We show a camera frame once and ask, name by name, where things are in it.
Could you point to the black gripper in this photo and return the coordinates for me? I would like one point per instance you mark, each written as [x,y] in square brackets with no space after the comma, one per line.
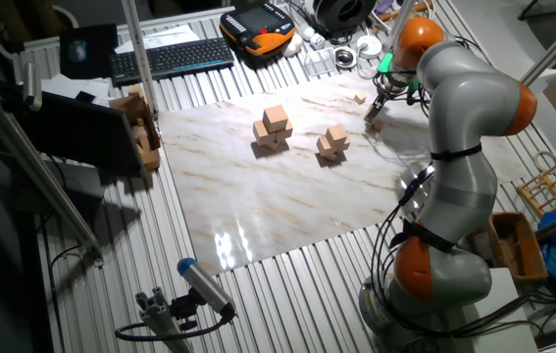
[392,85]

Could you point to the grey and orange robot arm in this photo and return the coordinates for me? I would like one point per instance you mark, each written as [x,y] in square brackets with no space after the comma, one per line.
[469,103]

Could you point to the white paper stack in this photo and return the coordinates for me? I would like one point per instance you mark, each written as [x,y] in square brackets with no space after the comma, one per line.
[62,85]

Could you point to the medium wooden cube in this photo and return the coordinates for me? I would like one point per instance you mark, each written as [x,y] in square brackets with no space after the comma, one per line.
[334,156]
[345,143]
[336,135]
[322,146]

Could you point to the round metal bowl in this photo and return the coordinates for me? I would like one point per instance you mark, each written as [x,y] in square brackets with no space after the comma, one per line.
[345,58]

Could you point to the clear plastic box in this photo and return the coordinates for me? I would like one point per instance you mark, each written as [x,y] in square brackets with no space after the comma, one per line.
[319,61]

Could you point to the large wooden cube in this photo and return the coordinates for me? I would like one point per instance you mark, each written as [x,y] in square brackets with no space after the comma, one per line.
[260,133]
[286,132]
[275,117]

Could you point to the white plug adapter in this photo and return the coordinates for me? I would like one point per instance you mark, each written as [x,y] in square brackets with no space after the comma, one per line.
[309,35]

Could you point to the black spool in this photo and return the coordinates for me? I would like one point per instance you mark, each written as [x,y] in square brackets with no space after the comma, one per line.
[326,17]

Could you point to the white egg shaped ball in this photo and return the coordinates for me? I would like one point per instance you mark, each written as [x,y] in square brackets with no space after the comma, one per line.
[293,45]

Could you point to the white marble pattern sheet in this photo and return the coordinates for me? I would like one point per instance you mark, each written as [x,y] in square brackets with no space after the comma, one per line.
[258,196]

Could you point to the orange and black teach pendant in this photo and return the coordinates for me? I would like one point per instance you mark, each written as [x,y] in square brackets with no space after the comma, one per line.
[253,19]

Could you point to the wooden rack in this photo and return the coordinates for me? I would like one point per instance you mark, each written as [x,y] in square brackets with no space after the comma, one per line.
[552,182]

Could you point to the brown tray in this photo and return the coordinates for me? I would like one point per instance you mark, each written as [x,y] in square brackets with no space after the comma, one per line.
[513,245]

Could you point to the black computer keyboard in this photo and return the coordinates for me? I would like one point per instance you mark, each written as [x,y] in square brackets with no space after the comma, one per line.
[169,59]

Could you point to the white paper sheet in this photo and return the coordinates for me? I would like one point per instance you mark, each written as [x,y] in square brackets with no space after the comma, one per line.
[169,36]

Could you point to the brown cardboard box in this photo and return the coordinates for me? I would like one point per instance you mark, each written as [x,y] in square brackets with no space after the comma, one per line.
[151,159]

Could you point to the plain wooden block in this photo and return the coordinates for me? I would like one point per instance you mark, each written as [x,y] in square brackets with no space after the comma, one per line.
[136,92]
[140,137]

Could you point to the black mouse pad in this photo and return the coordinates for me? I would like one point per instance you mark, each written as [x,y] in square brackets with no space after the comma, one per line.
[98,59]

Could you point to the black monitor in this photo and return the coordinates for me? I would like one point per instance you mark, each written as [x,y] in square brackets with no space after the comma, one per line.
[81,132]

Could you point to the grey computer mouse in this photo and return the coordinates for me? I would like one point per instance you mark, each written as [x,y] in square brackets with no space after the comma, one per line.
[77,51]

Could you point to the short aluminium profile stub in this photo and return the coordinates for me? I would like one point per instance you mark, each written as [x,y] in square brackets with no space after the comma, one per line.
[160,323]

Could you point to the aluminium frame post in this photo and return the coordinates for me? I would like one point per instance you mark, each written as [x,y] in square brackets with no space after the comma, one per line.
[402,19]
[141,59]

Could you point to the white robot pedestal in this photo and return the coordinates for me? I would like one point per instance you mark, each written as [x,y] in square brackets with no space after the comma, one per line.
[503,318]

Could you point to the silver camera with blue cap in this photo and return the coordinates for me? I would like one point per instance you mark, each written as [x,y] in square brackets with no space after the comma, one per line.
[204,284]

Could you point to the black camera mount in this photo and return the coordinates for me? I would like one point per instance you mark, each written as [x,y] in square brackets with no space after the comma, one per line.
[184,309]

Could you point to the long aluminium frame bar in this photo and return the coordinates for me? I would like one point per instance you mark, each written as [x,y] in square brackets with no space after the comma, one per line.
[48,181]

